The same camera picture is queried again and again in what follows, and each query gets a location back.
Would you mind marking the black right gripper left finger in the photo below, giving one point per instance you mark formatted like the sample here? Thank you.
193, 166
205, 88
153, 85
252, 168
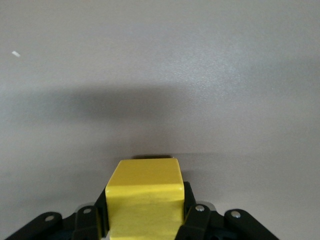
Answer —
85, 225

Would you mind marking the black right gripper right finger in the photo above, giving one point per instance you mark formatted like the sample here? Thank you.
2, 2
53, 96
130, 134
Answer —
200, 225

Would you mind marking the yellow block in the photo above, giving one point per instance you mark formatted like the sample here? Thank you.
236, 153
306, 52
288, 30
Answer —
145, 200

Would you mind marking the small white speck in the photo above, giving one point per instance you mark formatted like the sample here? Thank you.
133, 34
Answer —
16, 54

